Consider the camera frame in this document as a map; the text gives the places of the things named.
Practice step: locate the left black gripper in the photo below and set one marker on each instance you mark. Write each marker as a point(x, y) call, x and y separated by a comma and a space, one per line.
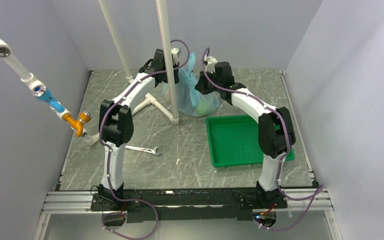
point(176, 77)

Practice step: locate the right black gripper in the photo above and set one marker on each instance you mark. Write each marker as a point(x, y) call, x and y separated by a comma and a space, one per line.
point(201, 86)

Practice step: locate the light blue plastic bag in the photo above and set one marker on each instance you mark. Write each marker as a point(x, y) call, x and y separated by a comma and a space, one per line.
point(186, 95)

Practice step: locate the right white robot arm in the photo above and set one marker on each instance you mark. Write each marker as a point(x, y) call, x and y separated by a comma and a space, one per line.
point(238, 95)

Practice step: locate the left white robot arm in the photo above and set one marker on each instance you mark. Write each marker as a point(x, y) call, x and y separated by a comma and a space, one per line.
point(116, 126)

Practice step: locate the green fake apple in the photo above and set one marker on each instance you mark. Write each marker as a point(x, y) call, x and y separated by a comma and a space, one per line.
point(204, 108)

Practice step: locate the white PVC pipe stand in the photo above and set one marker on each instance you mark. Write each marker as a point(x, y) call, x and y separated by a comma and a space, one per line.
point(161, 6)

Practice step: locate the green plastic tray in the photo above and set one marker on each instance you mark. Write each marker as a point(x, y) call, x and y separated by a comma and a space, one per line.
point(239, 140)

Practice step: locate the silver combination wrench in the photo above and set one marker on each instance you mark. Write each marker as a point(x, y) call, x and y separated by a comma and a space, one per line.
point(155, 151)

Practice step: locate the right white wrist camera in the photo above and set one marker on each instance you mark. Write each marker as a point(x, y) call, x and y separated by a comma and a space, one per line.
point(209, 64)

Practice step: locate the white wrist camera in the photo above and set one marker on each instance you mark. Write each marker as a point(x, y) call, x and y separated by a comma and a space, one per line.
point(209, 64)
point(176, 53)

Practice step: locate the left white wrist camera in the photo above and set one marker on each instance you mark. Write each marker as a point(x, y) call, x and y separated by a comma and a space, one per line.
point(176, 53)

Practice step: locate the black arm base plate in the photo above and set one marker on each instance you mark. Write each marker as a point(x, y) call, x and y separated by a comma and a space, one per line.
point(140, 205)

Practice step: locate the aluminium rail frame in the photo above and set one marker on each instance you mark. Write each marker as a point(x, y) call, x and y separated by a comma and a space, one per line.
point(79, 202)

